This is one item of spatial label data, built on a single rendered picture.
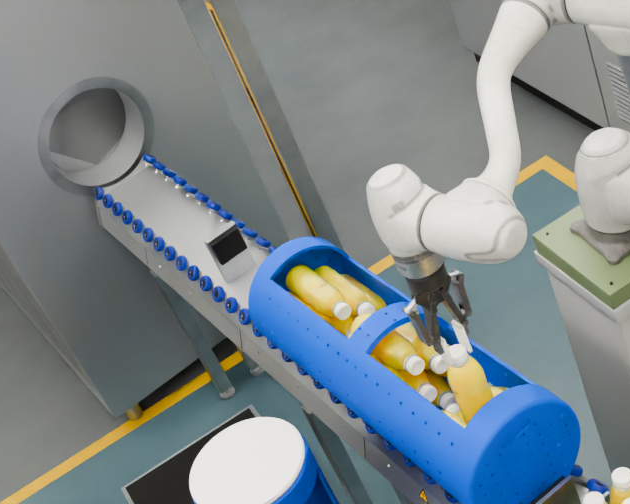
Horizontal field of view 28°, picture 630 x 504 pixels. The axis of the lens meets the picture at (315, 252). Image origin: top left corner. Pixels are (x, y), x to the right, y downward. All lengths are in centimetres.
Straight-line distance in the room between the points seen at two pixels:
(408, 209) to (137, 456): 264
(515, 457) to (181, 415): 234
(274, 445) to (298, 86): 351
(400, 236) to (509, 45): 43
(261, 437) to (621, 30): 122
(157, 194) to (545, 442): 190
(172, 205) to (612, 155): 162
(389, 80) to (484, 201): 387
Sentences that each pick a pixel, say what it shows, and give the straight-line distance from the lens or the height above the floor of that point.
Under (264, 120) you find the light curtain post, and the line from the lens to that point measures 357.
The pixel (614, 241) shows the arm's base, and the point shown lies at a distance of 295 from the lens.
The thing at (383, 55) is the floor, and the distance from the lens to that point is 613.
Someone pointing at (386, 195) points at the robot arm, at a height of 177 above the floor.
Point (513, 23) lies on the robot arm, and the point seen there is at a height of 182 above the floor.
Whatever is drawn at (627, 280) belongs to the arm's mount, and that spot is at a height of 105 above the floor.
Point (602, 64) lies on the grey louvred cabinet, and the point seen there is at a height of 44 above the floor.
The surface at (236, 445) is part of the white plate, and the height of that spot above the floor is 104.
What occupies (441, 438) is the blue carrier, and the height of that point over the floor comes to 119.
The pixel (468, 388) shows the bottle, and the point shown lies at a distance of 244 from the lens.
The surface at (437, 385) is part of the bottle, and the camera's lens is 282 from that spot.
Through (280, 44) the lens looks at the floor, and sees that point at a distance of 658.
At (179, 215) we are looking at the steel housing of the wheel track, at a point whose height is 93.
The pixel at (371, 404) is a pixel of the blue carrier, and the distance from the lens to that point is 267.
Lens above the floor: 299
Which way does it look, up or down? 36 degrees down
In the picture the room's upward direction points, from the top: 25 degrees counter-clockwise
